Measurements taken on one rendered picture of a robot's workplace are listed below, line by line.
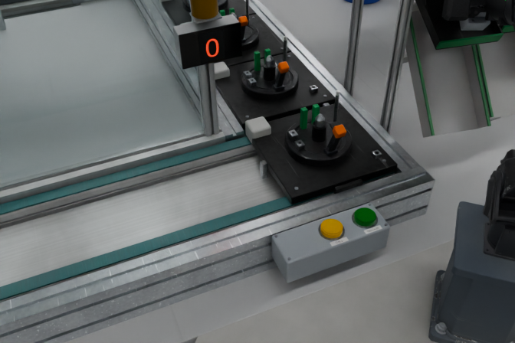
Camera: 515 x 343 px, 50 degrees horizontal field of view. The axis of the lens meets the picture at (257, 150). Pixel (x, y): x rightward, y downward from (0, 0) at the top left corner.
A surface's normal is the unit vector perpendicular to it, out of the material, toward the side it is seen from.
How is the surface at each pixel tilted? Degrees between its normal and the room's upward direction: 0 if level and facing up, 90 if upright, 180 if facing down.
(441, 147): 0
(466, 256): 0
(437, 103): 45
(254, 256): 90
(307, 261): 90
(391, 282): 0
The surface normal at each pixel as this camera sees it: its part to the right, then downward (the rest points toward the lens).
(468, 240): -0.02, -0.76
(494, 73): 0.15, -0.10
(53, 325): 0.39, 0.59
